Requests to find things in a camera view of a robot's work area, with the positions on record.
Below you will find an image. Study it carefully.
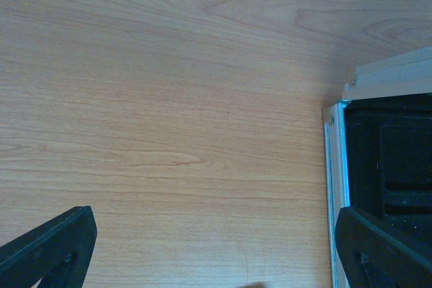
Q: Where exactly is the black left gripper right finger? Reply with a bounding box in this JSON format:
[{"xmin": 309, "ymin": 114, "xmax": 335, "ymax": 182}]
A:
[{"xmin": 335, "ymin": 206, "xmax": 431, "ymax": 287}]

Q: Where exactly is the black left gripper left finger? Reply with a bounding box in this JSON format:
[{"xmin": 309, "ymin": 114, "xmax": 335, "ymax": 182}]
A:
[{"xmin": 1, "ymin": 206, "xmax": 97, "ymax": 287}]

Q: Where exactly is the aluminium poker case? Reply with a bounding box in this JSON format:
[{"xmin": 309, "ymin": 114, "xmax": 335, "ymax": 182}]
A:
[{"xmin": 323, "ymin": 47, "xmax": 431, "ymax": 287}]

